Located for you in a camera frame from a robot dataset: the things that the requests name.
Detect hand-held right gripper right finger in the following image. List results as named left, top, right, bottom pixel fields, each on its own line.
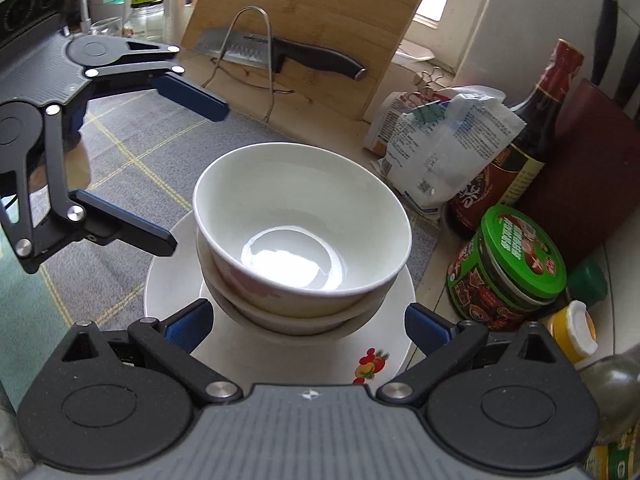
left=375, top=302, right=558, bottom=403

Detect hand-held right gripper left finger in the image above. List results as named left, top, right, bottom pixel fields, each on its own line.
left=62, top=298, right=246, bottom=406

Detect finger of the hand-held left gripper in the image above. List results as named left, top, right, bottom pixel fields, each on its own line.
left=85, top=39, right=230, bottom=122
left=0, top=104, right=178, bottom=273

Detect white pink-floral bowl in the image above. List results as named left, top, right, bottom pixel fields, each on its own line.
left=196, top=232, right=401, bottom=322
left=192, top=142, right=413, bottom=307

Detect white fruit-print plate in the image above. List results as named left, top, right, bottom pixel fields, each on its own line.
left=144, top=212, right=417, bottom=386

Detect plain white bowl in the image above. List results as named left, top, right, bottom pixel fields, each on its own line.
left=200, top=280, right=388, bottom=337

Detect grey checked mat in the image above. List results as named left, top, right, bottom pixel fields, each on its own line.
left=0, top=77, right=441, bottom=331

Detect metal faucet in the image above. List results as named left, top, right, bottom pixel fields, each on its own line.
left=65, top=0, right=93, bottom=36

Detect clear glass mug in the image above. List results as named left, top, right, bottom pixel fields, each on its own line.
left=90, top=16, right=123, bottom=37

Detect green-lid glass jar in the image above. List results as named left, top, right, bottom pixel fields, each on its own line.
left=122, top=0, right=166, bottom=43

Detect green-lid sauce jar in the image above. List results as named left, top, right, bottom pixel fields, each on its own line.
left=446, top=204, right=567, bottom=332

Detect yellow spice jar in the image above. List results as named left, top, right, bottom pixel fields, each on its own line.
left=540, top=300, right=598, bottom=366

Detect bamboo cutting board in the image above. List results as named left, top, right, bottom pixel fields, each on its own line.
left=180, top=0, right=443, bottom=121

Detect green-cap small bottle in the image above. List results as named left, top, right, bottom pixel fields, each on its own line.
left=565, top=260, right=608, bottom=311

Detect white blue-print bag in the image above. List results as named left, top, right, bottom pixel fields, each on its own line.
left=377, top=87, right=523, bottom=221

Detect red and white bag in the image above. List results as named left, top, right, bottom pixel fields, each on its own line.
left=362, top=91, right=451, bottom=161

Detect clear red-cap glass bottle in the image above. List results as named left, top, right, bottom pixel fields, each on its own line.
left=575, top=345, right=640, bottom=446

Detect dark red knife block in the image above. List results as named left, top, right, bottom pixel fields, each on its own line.
left=515, top=77, right=640, bottom=271

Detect green clip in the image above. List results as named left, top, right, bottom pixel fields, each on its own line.
left=410, top=100, right=451, bottom=126

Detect dark green-label bottle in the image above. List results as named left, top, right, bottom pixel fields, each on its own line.
left=582, top=425, right=640, bottom=480

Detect metal binder clip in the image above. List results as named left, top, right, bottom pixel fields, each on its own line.
left=414, top=67, right=446, bottom=98

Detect dark soy sauce bottle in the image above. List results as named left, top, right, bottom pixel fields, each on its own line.
left=445, top=39, right=585, bottom=241

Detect metal wire rack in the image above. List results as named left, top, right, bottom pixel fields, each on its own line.
left=202, top=6, right=296, bottom=123

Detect black-handled kitchen knife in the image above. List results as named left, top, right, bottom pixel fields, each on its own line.
left=195, top=27, right=368, bottom=82

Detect black knife handle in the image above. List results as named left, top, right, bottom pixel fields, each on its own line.
left=614, top=55, right=640, bottom=108
left=590, top=0, right=621, bottom=86

